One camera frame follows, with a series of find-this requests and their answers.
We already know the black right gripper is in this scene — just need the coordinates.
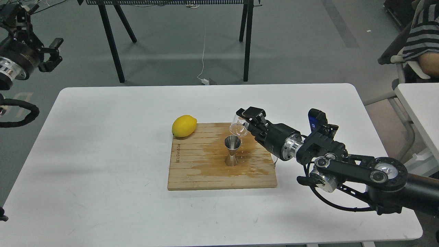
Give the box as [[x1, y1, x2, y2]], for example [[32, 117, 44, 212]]
[[236, 107, 303, 161]]

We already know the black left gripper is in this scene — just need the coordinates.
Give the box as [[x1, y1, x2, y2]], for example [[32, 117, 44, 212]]
[[0, 5, 64, 83]]

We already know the clear glass measuring cup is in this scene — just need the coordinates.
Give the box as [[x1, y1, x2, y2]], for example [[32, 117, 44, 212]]
[[229, 115, 248, 137]]

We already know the steel double jigger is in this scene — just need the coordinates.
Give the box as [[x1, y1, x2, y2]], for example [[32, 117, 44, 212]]
[[224, 136, 242, 167]]

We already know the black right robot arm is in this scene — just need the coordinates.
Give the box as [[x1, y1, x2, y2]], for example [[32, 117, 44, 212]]
[[236, 107, 439, 217]]

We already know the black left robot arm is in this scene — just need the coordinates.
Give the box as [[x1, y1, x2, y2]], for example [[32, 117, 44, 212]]
[[1, 3, 64, 222]]

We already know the yellow lemon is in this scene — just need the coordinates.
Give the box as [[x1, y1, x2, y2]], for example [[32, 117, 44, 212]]
[[171, 115, 197, 138]]

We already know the white office chair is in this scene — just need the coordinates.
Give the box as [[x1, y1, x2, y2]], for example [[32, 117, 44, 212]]
[[364, 24, 439, 177]]

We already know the white side table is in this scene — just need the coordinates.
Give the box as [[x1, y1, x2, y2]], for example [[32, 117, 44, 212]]
[[395, 83, 439, 159]]

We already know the person in striped shirt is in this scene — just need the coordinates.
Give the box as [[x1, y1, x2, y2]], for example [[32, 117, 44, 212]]
[[402, 0, 439, 79]]

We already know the white cable with plug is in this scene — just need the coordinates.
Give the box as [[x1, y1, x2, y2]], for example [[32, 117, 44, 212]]
[[197, 35, 210, 85]]

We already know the black metal frame table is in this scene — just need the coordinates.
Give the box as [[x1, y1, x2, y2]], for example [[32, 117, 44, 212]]
[[78, 0, 263, 84]]

